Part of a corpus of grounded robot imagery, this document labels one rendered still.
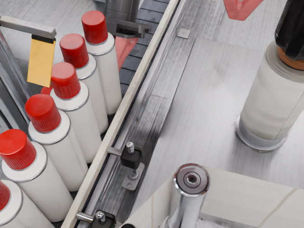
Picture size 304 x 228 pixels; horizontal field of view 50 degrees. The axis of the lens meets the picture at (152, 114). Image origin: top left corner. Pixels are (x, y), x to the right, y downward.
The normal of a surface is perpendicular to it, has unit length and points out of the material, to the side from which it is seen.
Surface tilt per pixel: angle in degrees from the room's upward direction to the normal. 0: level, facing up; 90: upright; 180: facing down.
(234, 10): 100
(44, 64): 49
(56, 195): 90
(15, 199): 42
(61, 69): 3
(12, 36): 0
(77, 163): 90
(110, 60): 90
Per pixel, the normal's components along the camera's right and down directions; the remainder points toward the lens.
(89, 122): 0.86, 0.43
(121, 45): -0.30, 0.57
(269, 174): 0.00, -0.56
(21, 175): 0.09, 0.12
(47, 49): -0.24, 0.22
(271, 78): -0.84, 0.46
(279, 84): -0.62, 0.66
